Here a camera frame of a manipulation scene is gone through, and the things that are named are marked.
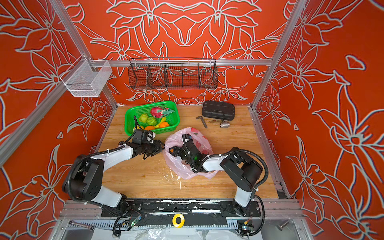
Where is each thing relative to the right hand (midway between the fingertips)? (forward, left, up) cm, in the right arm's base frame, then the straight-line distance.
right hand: (170, 150), depth 87 cm
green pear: (+24, +15, -1) cm, 29 cm away
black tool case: (+35, -34, -3) cm, 48 cm away
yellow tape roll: (-36, -7, -6) cm, 37 cm away
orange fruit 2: (+19, +16, -2) cm, 25 cm away
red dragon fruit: (+29, +11, +2) cm, 31 cm away
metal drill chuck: (+22, -37, -4) cm, 43 cm away
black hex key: (+27, -22, -7) cm, 35 cm away
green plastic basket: (+28, +30, -1) cm, 41 cm away
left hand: (+3, +4, -1) cm, 5 cm away
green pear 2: (+26, +21, +1) cm, 33 cm away
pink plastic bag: (-13, -7, +6) cm, 16 cm away
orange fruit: (+20, +6, -1) cm, 21 cm away
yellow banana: (+26, +9, -4) cm, 28 cm away
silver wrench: (-36, +35, -6) cm, 51 cm away
